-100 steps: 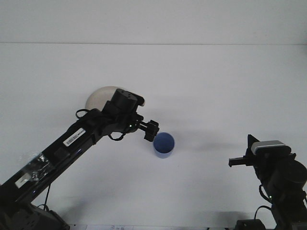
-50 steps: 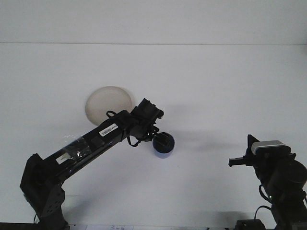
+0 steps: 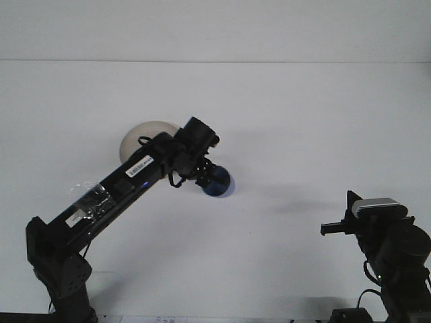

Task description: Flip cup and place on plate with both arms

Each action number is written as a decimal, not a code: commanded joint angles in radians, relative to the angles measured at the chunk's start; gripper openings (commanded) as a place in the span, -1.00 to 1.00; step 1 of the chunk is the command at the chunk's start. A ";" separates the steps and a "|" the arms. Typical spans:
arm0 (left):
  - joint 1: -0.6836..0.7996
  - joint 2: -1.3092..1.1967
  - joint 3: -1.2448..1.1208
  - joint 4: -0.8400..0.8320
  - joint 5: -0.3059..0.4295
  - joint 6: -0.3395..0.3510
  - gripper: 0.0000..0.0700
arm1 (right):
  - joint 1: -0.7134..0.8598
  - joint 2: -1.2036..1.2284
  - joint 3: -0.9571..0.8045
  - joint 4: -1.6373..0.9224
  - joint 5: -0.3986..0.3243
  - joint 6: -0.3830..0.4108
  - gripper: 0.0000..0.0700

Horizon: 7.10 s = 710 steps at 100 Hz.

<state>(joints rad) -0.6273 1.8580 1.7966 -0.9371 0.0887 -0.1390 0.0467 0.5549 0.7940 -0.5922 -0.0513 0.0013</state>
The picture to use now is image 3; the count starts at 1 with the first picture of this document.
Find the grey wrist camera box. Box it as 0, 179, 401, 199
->
352, 197, 409, 220

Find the pale blue cup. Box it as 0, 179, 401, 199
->
201, 164, 236, 199

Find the black base platform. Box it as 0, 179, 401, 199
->
0, 312, 51, 323

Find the pale round plate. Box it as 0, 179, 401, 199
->
119, 120, 181, 163

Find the white printed paper sheet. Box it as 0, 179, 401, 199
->
119, 315, 189, 323

